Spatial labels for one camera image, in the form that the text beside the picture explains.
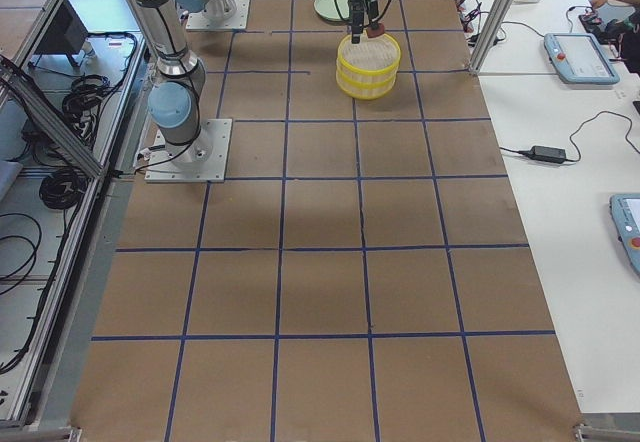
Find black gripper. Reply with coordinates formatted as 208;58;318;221
348;0;379;44

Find brown steamed bun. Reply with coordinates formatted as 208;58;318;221
366;23;385;39

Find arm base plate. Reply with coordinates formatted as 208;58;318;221
186;0;251;32
144;119;233;183

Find blue teach pendant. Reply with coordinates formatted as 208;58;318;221
609;193;640;273
543;33;620;86

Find light green plate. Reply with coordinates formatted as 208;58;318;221
314;0;349;22

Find black laptop power brick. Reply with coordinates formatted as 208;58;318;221
529;145;567;164

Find aluminium frame post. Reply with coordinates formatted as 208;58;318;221
468;0;513;75

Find coiled black cables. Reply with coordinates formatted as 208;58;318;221
38;169;84;210

